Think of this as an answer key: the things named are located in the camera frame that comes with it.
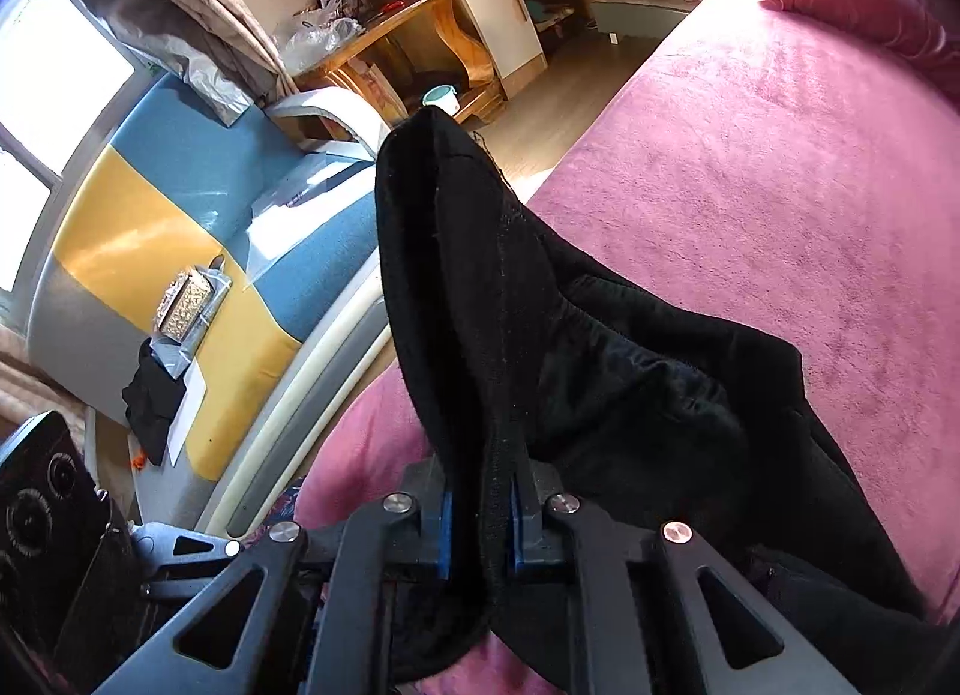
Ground patterned box in plastic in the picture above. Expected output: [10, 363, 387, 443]
[153, 254, 233, 357]

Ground black cloth on bench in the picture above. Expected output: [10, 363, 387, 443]
[122, 354, 185, 466]

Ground pink bed blanket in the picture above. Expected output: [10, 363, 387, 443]
[296, 0, 958, 693]

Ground black pants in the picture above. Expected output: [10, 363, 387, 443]
[374, 108, 942, 693]

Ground white curved chair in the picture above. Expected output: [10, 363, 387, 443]
[265, 87, 391, 158]

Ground white plastic bags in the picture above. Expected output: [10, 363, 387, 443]
[274, 0, 364, 76]

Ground wooden desk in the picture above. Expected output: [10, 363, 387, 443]
[295, 0, 506, 126]

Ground white teal cup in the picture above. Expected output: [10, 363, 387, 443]
[421, 84, 460, 116]

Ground white paper sheets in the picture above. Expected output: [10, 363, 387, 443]
[244, 152, 374, 284]

